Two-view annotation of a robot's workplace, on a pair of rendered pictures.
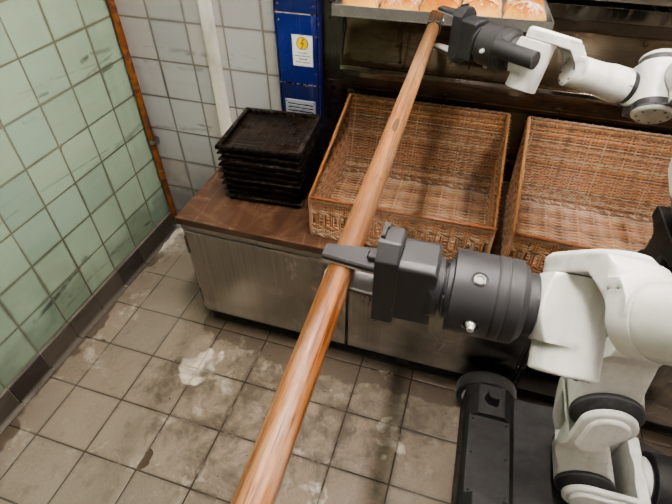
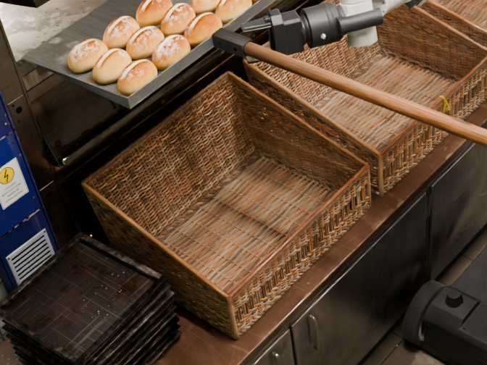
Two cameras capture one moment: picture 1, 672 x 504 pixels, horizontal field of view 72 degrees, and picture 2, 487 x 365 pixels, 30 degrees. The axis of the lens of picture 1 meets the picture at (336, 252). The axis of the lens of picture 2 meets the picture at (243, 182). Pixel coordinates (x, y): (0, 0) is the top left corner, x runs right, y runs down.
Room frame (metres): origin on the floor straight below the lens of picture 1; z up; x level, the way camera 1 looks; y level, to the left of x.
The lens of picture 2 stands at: (0.36, 1.20, 2.28)
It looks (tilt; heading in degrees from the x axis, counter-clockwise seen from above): 42 degrees down; 301
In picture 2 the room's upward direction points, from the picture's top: 10 degrees counter-clockwise
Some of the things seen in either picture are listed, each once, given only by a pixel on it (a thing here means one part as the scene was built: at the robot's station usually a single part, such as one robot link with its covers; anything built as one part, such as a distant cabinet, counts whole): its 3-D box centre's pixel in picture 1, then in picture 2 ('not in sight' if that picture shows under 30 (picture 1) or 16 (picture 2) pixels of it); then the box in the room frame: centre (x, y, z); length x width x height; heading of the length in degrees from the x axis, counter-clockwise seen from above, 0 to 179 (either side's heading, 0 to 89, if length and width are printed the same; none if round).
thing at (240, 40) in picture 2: (435, 22); (232, 42); (1.21, -0.24, 1.20); 0.09 x 0.04 x 0.03; 164
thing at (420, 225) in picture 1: (411, 173); (232, 195); (1.28, -0.24, 0.72); 0.56 x 0.49 x 0.28; 74
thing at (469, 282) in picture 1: (432, 286); not in sight; (0.34, -0.10, 1.20); 0.12 x 0.10 x 0.13; 74
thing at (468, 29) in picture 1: (477, 41); (298, 31); (1.08, -0.32, 1.20); 0.12 x 0.10 x 0.13; 40
